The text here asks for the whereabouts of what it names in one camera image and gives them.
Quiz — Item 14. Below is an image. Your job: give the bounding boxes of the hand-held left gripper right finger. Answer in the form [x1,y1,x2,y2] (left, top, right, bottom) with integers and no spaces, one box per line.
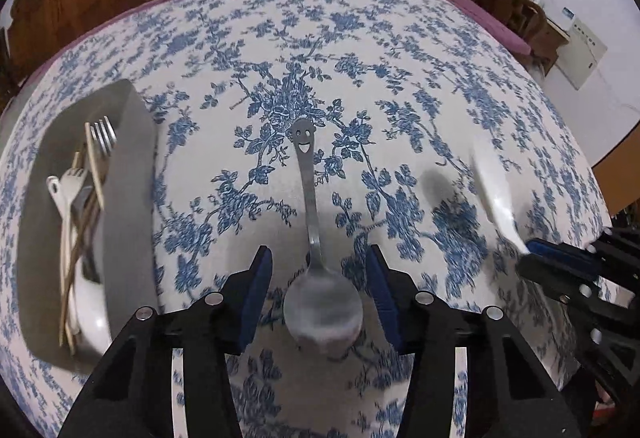
[365,244,583,438]

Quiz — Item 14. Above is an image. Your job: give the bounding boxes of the blue floral tablecloth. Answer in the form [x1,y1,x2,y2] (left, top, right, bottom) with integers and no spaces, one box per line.
[0,0,617,438]

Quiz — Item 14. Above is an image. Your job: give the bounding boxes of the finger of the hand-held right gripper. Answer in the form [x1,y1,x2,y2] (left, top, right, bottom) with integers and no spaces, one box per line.
[516,255,640,319]
[525,238,640,279]

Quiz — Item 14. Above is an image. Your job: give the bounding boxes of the white plastic fork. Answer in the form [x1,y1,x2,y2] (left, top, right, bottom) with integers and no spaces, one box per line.
[59,167,90,336]

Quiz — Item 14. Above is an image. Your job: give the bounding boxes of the wooden side table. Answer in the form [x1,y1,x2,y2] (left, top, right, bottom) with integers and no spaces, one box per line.
[479,0,572,74]

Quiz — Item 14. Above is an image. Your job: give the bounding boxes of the grey utensil tray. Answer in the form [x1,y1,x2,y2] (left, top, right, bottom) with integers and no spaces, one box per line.
[15,78,162,375]

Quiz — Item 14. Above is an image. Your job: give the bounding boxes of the beige wooden chopstick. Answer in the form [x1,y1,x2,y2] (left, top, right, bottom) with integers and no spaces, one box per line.
[84,122,107,209]

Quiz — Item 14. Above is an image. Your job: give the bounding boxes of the short purple seat cushion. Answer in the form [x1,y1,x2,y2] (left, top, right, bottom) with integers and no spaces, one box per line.
[439,0,534,59]

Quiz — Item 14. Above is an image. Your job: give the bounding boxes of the white plastic utensil handle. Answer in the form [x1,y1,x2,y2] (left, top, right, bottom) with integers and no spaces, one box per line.
[46,174,68,239]

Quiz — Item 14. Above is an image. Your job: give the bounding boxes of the metal smiley face spoon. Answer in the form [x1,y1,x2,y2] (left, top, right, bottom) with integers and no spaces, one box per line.
[282,118,364,360]

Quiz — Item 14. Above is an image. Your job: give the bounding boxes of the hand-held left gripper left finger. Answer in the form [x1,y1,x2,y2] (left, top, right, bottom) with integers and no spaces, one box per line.
[57,245,274,438]

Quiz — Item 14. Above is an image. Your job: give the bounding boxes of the brown wooden chopstick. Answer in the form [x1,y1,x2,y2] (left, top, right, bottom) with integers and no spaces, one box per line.
[59,152,101,349]
[64,188,101,356]

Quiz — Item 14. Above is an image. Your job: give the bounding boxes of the metal fork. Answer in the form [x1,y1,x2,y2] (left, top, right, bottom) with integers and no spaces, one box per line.
[75,116,119,269]

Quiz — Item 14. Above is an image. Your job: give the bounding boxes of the white wall box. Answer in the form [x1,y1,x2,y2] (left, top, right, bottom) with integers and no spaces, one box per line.
[554,15,609,92]

